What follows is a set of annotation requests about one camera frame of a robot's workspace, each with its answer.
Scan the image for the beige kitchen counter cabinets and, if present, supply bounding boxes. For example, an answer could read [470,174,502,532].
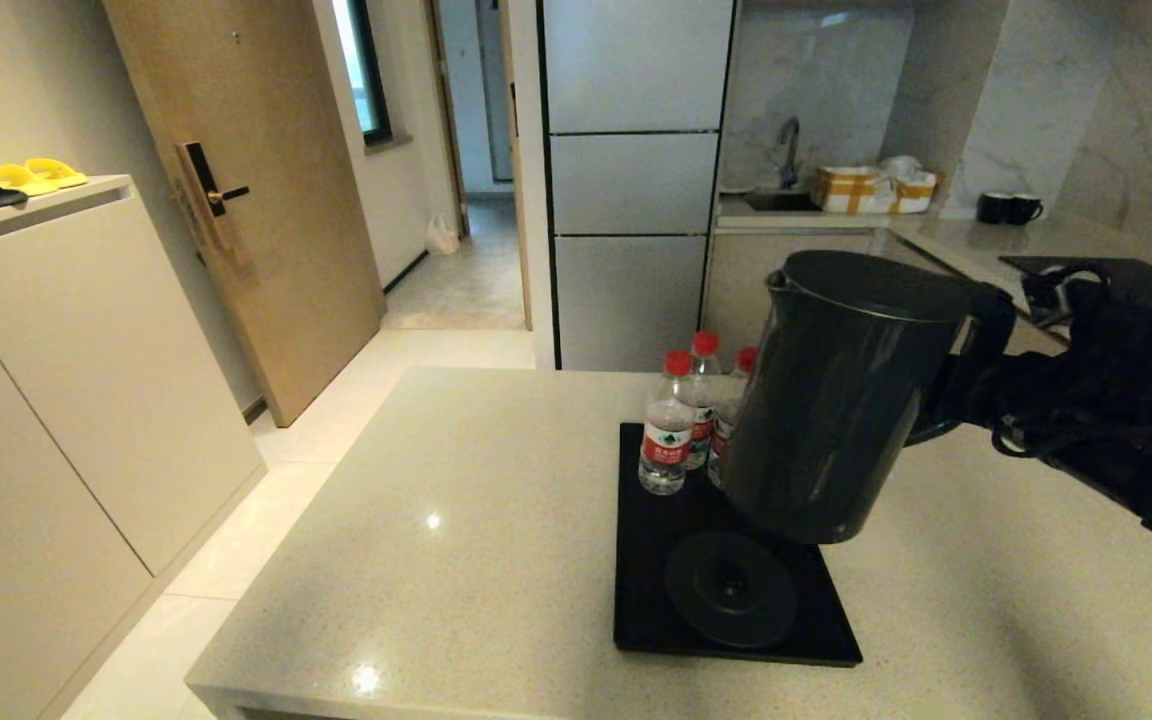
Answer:
[701,230,1067,376]

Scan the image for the metal kitchen faucet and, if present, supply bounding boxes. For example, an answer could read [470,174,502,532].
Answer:
[777,117,803,191]

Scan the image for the black rectangular tray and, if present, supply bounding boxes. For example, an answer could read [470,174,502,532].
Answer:
[614,423,863,668]

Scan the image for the tall white refrigerator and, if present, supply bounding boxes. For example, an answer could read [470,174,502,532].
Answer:
[536,0,737,372]

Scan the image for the dark framed window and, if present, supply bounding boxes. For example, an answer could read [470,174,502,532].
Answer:
[331,0,394,149]

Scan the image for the yellow white box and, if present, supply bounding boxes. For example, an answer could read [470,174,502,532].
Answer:
[812,166,895,215]

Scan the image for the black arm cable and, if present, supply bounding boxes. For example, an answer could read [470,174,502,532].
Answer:
[991,420,1152,459]

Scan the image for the black door lock handle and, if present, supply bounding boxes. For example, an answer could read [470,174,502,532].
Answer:
[177,142,251,251]

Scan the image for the red-capped water bottle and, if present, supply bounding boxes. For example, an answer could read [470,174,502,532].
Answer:
[686,330,722,471]
[708,346,759,489]
[638,349,697,496]

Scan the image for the beige shoe cabinet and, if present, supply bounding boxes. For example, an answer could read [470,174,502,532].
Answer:
[0,175,267,720]

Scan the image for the yellow slipper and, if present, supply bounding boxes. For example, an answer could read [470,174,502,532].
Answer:
[0,164,60,197]
[24,158,90,190]

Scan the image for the dark kitchen sink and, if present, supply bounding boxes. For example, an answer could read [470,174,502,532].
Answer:
[744,190,822,213]

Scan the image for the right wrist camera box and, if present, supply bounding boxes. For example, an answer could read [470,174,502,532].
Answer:
[1021,265,1079,323]

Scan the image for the light wooden door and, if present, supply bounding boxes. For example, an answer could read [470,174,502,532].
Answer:
[101,0,387,429]

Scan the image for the round black kettle base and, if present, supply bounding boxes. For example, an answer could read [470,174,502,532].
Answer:
[664,530,799,648]

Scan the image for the black electric kettle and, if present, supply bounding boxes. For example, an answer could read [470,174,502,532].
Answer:
[719,250,1019,546]

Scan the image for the cardboard box with yellow tape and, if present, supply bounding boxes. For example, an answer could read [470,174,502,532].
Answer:
[878,155,938,215]

